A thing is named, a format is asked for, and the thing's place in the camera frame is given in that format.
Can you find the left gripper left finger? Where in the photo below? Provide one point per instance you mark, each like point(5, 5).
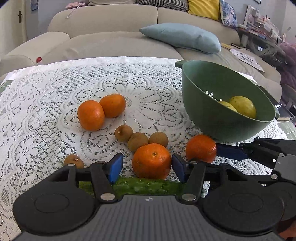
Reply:
point(103, 176)

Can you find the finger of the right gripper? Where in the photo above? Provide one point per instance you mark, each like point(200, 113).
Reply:
point(231, 152)

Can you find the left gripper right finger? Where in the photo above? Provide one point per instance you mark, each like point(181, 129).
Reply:
point(192, 175)

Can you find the green cucumber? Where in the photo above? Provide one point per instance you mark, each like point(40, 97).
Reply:
point(137, 186)

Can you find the orange mandarin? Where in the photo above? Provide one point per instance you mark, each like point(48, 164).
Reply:
point(91, 115)
point(113, 105)
point(152, 161)
point(201, 147)

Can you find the green colander bowl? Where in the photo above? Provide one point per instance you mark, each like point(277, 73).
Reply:
point(204, 84)

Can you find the person in purple robe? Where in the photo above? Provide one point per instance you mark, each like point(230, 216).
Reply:
point(287, 71)

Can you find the white lace tablecloth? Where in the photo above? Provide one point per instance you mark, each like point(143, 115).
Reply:
point(74, 107)

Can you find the printed paper sheet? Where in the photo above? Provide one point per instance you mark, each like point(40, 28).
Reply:
point(247, 59)

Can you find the cluttered white desk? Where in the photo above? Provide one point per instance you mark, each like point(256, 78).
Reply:
point(259, 34)

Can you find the light blue pillow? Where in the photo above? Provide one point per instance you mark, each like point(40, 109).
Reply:
point(184, 36)

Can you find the blue patterned cushion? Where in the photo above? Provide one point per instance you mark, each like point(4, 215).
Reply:
point(228, 15)

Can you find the beige sofa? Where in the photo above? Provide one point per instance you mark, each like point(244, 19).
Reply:
point(114, 30)

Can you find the yellow cushion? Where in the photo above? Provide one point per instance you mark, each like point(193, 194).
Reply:
point(205, 8)

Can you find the grey cushion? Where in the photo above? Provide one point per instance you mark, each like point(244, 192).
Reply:
point(180, 5)

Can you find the pink item on sofa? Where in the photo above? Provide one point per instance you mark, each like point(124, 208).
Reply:
point(76, 4)

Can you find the beige cushion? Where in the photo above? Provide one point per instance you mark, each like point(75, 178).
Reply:
point(108, 2)

